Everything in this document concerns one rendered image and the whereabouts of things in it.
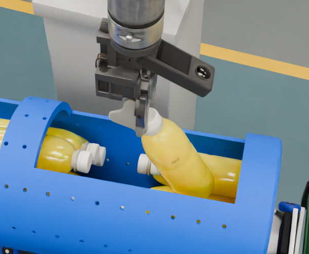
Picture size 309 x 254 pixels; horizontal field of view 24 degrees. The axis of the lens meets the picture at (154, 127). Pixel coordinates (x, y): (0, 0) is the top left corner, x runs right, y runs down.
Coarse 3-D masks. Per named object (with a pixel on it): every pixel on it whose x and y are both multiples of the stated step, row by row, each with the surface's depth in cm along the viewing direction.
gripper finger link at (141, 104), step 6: (144, 90) 105; (144, 96) 105; (138, 102) 106; (144, 102) 105; (138, 108) 106; (144, 108) 106; (138, 114) 107; (144, 114) 106; (138, 120) 109; (144, 120) 108; (138, 126) 110; (144, 126) 110
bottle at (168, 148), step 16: (160, 128) 115; (176, 128) 118; (144, 144) 118; (160, 144) 116; (176, 144) 117; (192, 144) 123; (160, 160) 118; (176, 160) 119; (192, 160) 121; (176, 176) 121; (192, 176) 122; (208, 176) 126; (176, 192) 126; (192, 192) 125; (208, 192) 127
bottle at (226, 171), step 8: (208, 160) 133; (216, 160) 133; (224, 160) 133; (232, 160) 133; (240, 160) 133; (216, 168) 132; (224, 168) 132; (232, 168) 131; (240, 168) 131; (216, 176) 131; (224, 176) 131; (232, 176) 131; (216, 184) 132; (224, 184) 131; (232, 184) 131; (216, 192) 133; (224, 192) 132; (232, 192) 132
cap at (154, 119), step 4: (152, 108) 116; (152, 112) 115; (156, 112) 115; (148, 116) 115; (152, 116) 115; (156, 116) 114; (148, 120) 115; (152, 120) 114; (156, 120) 114; (160, 120) 115; (148, 124) 114; (152, 124) 114; (156, 124) 115; (148, 128) 114; (152, 128) 115; (156, 128) 115; (148, 132) 115
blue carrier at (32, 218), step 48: (240, 144) 139; (0, 192) 124; (48, 192) 123; (96, 192) 122; (144, 192) 121; (240, 192) 119; (0, 240) 130; (48, 240) 126; (96, 240) 124; (144, 240) 122; (192, 240) 120; (240, 240) 119
